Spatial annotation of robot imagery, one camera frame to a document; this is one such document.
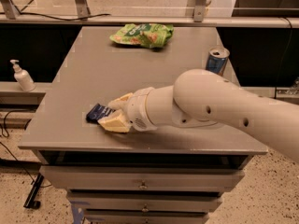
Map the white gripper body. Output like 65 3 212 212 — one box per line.
125 87 157 132

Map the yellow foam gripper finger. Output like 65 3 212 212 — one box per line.
107 92 133 110
98 109 132 133

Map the blue rxbar blueberry wrapper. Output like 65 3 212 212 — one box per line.
86 104 114 123

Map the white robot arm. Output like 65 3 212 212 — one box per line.
98 69 299 162

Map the green rice chip bag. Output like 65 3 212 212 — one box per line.
109 23 174 49

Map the top grey drawer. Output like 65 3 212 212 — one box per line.
40 166 245 192

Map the grey drawer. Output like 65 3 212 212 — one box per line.
84 211 208 224
67 192 222 213
40 166 245 192

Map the grey drawer cabinet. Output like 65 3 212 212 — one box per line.
21 27 267 224

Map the middle grey drawer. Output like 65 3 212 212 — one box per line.
67 192 222 213

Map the blue silver energy drink can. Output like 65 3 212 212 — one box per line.
206 46 230 76

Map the bottom grey drawer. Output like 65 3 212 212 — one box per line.
84 211 208 224

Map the white pump sanitizer bottle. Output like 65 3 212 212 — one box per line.
10 60 36 91

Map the black cable on ledge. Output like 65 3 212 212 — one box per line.
0 12 112 21

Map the black floor cable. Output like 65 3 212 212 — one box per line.
0 109 45 185

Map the black metal floor bracket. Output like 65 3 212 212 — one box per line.
23 174 44 209

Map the grey metal window rail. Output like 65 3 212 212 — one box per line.
0 14 299 29

